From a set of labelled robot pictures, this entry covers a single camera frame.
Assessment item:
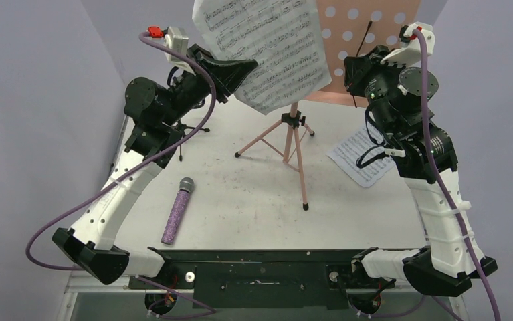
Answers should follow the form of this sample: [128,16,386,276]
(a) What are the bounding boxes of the pink folding music stand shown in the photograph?
[235,1,421,210]

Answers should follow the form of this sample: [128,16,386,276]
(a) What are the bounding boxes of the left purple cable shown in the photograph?
[25,31,218,320]

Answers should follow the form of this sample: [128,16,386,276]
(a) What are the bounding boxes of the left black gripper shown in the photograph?
[161,45,258,126]

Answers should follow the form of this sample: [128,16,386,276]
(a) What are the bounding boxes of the black microphone shock-mount stand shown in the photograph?
[168,120,211,162]

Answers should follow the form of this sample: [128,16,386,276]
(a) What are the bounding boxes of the purple glitter microphone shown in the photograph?
[161,177,195,245]

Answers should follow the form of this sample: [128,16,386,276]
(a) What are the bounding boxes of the purple cable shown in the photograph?
[349,28,502,321]
[25,31,218,320]

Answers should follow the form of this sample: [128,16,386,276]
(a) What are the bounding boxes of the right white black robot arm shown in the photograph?
[344,45,498,297]

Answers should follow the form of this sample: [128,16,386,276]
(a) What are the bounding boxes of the sheet music page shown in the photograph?
[192,0,332,114]
[326,124,395,188]

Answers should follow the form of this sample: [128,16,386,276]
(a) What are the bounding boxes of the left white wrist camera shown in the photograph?
[164,27,195,74]

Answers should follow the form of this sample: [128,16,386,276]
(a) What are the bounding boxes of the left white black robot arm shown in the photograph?
[52,45,258,288]

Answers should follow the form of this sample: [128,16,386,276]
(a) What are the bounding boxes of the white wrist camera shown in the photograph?
[381,21,435,67]
[164,27,195,74]

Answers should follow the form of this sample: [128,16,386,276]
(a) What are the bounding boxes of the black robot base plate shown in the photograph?
[128,249,407,310]

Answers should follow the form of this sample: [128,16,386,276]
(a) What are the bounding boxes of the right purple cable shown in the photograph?
[349,28,502,321]

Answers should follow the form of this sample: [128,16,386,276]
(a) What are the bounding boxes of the aluminium frame rail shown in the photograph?
[64,270,150,294]

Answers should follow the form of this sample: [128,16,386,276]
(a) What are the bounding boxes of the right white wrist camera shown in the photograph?
[381,21,435,67]

